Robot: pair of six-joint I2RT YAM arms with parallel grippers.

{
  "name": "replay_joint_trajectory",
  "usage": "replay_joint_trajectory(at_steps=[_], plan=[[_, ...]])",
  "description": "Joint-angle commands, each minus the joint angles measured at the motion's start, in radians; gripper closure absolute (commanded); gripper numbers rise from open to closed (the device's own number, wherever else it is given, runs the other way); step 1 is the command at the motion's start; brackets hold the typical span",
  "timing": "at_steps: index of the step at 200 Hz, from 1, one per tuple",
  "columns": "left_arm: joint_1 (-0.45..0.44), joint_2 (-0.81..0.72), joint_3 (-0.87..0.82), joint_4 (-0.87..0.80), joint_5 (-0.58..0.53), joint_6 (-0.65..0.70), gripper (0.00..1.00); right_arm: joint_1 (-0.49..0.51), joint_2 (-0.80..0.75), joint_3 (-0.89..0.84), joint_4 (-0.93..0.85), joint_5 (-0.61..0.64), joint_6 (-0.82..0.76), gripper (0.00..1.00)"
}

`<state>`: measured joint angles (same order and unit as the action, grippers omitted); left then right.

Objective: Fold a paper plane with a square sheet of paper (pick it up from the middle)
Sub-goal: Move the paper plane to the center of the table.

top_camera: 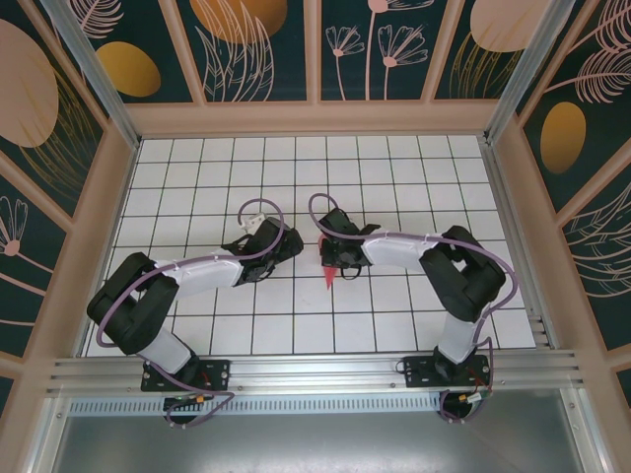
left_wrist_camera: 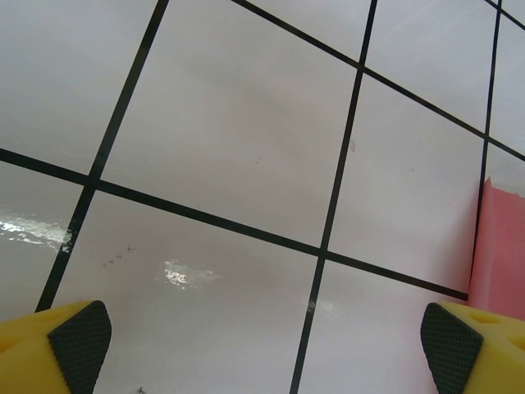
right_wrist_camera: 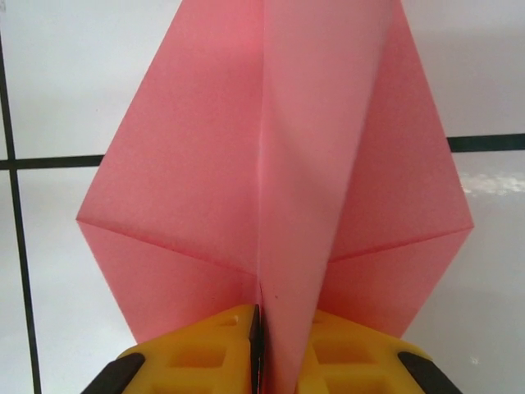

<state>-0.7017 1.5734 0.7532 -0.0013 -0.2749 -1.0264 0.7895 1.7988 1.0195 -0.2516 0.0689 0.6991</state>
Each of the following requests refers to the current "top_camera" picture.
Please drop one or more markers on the dark wall panel pink leaves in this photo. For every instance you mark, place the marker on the dark wall panel pink leaves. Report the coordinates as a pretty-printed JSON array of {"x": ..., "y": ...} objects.
[{"x": 601, "y": 256}]

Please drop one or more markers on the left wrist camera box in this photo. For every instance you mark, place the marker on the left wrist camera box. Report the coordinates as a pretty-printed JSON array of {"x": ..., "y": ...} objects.
[{"x": 254, "y": 220}]

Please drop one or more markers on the dark wall panel leaf drawings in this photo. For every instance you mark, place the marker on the dark wall panel leaf drawings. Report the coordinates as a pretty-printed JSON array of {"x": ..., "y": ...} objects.
[{"x": 291, "y": 59}]

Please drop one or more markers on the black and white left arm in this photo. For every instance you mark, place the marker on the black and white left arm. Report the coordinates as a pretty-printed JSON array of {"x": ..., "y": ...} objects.
[{"x": 128, "y": 310}]

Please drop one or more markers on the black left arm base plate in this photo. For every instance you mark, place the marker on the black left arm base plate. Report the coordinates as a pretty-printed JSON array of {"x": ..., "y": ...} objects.
[{"x": 217, "y": 374}]

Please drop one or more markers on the dark wall panel pink flowers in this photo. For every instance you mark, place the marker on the dark wall panel pink flowers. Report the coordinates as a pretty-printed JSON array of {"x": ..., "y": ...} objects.
[{"x": 365, "y": 84}]

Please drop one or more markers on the pink paper sheet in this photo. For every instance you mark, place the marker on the pink paper sheet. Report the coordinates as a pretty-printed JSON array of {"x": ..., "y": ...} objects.
[{"x": 329, "y": 276}]

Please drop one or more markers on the dark wall panel orange oval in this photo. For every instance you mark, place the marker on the dark wall panel orange oval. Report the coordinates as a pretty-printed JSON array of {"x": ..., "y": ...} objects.
[{"x": 138, "y": 29}]

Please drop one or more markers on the grey metal sheet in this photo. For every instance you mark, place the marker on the grey metal sheet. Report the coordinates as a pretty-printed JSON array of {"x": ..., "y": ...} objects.
[{"x": 315, "y": 443}]

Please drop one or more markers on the small electronics board with connector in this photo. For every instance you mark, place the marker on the small electronics board with connector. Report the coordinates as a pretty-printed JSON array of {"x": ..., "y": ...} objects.
[
  {"x": 470, "y": 398},
  {"x": 187, "y": 400}
]

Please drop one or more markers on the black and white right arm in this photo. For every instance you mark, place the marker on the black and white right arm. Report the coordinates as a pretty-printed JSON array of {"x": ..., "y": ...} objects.
[{"x": 458, "y": 276}]

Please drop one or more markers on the aluminium frame bar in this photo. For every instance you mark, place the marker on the aluminium frame bar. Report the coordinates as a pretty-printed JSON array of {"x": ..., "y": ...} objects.
[
  {"x": 44, "y": 438},
  {"x": 586, "y": 433}
]

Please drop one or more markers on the aluminium table side rail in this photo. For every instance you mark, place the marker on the aluminium table side rail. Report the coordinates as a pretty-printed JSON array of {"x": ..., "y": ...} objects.
[{"x": 522, "y": 236}]

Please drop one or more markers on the dark wall panel feather drawing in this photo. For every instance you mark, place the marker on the dark wall panel feather drawing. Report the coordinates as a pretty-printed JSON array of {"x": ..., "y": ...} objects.
[{"x": 562, "y": 138}]

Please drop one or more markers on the dark wall panel peach circle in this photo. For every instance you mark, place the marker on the dark wall panel peach circle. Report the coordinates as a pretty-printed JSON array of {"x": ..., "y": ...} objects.
[
  {"x": 453, "y": 84},
  {"x": 29, "y": 59}
]

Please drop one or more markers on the long aluminium mounting rail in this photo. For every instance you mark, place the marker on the long aluminium mounting rail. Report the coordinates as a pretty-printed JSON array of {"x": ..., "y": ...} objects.
[{"x": 315, "y": 369}]

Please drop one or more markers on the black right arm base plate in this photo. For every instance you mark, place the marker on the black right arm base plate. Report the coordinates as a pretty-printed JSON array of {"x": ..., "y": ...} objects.
[{"x": 419, "y": 372}]

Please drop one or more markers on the aluminium corner post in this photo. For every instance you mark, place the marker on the aluminium corner post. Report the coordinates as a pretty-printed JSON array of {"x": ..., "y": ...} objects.
[
  {"x": 527, "y": 74},
  {"x": 98, "y": 74}
]

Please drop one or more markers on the dark wall panel single flower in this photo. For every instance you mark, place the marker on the dark wall panel single flower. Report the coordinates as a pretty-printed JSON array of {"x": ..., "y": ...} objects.
[{"x": 29, "y": 256}]

